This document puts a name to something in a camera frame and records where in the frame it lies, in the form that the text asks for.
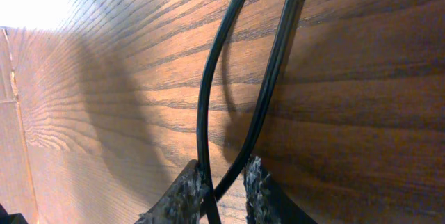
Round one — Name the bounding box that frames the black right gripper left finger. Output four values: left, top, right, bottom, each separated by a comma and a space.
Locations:
135, 160, 209, 224

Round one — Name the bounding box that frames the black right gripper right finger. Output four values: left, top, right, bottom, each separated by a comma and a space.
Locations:
243, 156, 316, 224

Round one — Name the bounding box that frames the black cable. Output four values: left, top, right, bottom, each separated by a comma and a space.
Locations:
195, 0, 310, 224

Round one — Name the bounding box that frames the brown cardboard left panel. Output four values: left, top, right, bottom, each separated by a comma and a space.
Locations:
1, 29, 39, 223

